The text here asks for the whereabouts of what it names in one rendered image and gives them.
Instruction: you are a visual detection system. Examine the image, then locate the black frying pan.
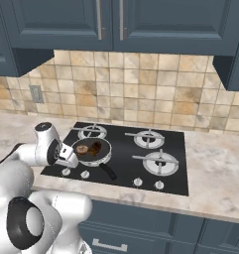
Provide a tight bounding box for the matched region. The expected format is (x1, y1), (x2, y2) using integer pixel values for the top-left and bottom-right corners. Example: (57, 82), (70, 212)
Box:
(70, 137), (119, 182)

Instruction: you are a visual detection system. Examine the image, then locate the brown mushroom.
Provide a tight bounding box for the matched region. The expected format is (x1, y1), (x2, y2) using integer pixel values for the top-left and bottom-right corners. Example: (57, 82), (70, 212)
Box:
(74, 144), (89, 156)

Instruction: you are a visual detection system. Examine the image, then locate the dark blue wall cupboard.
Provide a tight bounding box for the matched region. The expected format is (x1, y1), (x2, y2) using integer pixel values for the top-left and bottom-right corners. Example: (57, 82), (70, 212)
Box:
(0, 0), (56, 78)
(212, 29), (239, 93)

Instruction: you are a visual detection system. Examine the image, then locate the dark blue base cupboard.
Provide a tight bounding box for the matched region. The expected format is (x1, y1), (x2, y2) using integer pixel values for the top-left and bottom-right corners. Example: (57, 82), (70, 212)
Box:
(166, 212), (239, 254)

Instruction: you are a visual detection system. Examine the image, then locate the grey drawer handle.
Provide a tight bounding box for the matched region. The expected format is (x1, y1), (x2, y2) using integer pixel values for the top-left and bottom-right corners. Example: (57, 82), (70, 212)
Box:
(91, 237), (129, 253)

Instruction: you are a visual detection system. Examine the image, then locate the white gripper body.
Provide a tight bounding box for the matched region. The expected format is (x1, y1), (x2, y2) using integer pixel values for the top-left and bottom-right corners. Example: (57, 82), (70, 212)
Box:
(54, 153), (80, 169)

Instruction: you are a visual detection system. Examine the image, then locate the grey cupboard door handle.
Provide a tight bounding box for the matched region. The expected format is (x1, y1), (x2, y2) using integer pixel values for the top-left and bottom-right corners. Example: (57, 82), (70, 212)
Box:
(95, 0), (103, 41)
(118, 0), (125, 42)

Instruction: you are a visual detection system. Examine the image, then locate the dark blue drawer front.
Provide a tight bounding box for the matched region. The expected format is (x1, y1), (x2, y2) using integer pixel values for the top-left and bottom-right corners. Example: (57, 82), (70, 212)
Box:
(86, 198), (175, 235)
(77, 223), (169, 254)

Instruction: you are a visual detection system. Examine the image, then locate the black gas hob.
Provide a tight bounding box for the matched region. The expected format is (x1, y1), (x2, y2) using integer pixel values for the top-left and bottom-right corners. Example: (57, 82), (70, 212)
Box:
(40, 121), (190, 197)

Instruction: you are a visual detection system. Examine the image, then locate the dark brown sweet potato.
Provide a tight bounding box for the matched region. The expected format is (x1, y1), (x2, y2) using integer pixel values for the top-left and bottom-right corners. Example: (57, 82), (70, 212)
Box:
(87, 141), (103, 156)

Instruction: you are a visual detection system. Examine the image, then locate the dark blue cupboard door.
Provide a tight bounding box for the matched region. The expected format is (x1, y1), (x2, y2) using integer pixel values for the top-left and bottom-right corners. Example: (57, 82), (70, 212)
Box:
(112, 0), (239, 58)
(0, 0), (114, 53)

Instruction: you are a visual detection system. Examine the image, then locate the grey wall socket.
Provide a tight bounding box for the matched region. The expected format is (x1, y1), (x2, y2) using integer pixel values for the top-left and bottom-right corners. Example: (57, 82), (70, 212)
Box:
(29, 84), (45, 104)

